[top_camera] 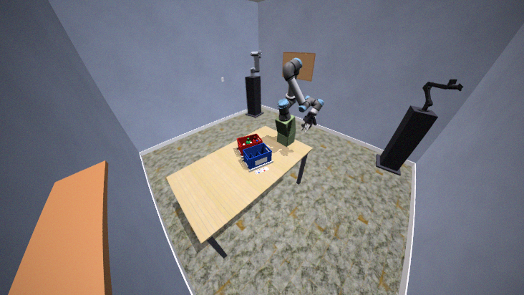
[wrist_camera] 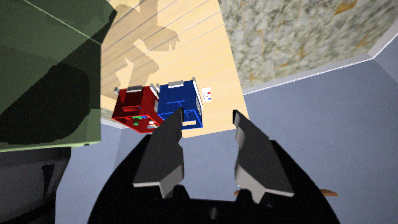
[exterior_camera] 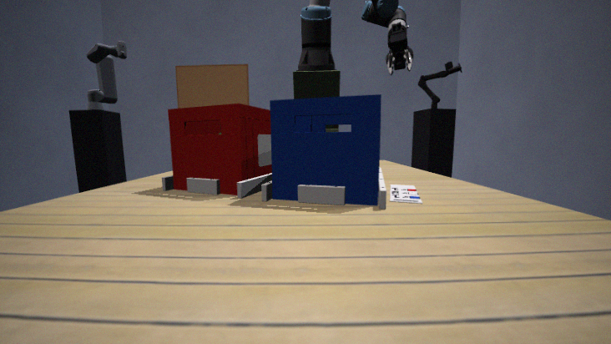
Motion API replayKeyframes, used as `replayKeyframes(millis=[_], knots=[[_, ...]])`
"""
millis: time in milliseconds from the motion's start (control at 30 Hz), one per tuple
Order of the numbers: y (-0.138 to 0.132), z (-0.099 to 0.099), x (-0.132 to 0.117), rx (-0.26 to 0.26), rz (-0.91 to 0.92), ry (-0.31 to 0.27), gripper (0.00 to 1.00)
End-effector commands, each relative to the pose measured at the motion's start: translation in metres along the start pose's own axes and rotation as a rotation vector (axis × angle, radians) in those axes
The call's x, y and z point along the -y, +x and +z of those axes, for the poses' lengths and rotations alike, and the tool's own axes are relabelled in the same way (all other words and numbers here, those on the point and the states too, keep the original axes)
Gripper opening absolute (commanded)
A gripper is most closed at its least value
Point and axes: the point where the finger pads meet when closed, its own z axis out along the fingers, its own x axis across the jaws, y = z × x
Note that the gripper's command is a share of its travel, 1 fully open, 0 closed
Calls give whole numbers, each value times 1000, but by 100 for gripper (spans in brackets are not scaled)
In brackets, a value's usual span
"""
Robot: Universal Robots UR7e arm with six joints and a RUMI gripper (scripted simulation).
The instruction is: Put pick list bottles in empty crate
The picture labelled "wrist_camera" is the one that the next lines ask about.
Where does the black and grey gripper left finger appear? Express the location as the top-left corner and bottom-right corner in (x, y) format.
(87, 107), (184, 224)

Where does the red crate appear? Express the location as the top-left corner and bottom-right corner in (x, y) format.
(114, 86), (164, 133)

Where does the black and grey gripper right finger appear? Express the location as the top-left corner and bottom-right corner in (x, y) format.
(232, 109), (340, 224)

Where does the white paper pick list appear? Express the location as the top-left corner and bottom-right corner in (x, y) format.
(201, 87), (211, 102)

